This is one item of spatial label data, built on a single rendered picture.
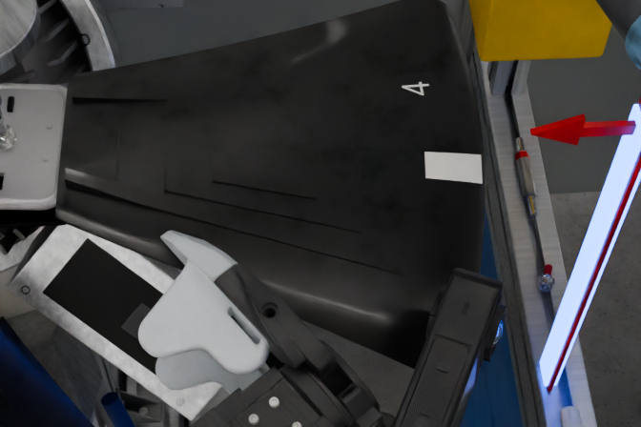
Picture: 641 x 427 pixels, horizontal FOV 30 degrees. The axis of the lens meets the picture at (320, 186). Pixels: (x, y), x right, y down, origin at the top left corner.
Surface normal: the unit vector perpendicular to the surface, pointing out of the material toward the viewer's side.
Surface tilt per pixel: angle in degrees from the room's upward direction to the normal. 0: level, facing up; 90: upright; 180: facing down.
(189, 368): 10
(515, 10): 90
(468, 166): 16
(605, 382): 0
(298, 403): 6
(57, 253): 50
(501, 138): 0
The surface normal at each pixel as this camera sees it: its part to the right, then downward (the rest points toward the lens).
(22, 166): 0.11, -0.65
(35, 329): -0.33, -0.91
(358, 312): 0.22, -0.26
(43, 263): 0.06, 0.27
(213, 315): -0.07, -0.51
